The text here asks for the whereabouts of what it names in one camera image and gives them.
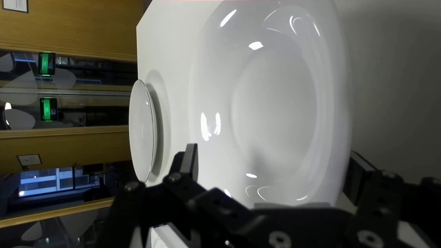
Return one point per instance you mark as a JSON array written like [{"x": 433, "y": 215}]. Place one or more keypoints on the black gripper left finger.
[{"x": 185, "y": 164}]

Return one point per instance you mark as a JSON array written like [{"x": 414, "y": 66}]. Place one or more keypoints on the white deep plate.
[{"x": 269, "y": 102}]

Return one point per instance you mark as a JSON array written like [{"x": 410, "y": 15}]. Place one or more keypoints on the white flat round plate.
[{"x": 142, "y": 131}]

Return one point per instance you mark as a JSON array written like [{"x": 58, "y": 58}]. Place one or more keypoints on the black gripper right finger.
[{"x": 360, "y": 171}]

